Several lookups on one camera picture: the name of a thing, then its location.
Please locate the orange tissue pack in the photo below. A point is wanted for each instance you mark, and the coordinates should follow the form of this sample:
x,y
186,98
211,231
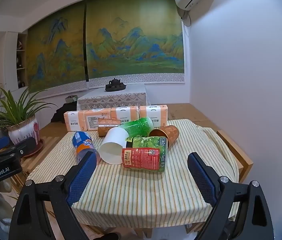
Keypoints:
x,y
75,121
157,113
93,115
125,114

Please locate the rightmost orange tissue pack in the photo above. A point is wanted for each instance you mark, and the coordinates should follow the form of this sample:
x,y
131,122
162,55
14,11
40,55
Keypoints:
x,y
157,113

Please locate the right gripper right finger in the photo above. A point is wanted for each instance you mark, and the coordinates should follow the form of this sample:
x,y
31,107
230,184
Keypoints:
x,y
239,211

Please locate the orange patterned paper cup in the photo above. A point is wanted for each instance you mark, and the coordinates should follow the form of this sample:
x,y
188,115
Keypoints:
x,y
104,125

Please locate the green plastic bottle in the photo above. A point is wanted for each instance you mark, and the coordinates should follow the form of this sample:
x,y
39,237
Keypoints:
x,y
138,128

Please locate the lace covered side table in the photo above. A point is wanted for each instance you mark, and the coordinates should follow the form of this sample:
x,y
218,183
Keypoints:
x,y
133,95

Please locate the blue orange drink bottle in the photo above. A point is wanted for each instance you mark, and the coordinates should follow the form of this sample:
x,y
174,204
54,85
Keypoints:
x,y
82,142

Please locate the black bag on floor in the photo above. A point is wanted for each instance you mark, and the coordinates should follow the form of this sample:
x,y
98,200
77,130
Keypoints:
x,y
59,114

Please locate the red green drink cup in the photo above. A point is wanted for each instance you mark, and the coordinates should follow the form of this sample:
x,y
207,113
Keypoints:
x,y
145,153

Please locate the leftmost orange tissue pack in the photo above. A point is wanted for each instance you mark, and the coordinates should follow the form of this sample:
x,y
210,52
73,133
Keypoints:
x,y
75,121

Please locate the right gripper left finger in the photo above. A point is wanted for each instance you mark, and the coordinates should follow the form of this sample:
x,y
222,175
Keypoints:
x,y
30,219

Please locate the wooden wall shelf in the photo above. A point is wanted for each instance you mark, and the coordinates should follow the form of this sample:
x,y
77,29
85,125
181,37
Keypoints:
x,y
21,60

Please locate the black tea set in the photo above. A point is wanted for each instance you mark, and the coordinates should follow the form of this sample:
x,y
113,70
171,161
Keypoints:
x,y
115,85

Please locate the landscape wall painting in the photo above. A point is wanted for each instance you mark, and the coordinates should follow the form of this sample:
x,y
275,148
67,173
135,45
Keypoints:
x,y
93,41

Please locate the white paper cup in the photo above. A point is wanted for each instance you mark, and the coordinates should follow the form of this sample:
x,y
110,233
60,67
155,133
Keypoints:
x,y
110,150

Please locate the striped tablecloth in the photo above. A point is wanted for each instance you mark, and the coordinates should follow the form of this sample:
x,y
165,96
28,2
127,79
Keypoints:
x,y
141,192

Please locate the small wooden table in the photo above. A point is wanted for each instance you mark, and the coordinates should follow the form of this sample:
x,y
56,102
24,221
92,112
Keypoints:
x,y
231,149

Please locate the potted spider plant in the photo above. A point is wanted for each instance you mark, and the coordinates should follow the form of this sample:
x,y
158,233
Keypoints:
x,y
18,117

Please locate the plain orange paper cup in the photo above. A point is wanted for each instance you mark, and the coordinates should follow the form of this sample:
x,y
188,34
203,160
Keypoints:
x,y
171,133

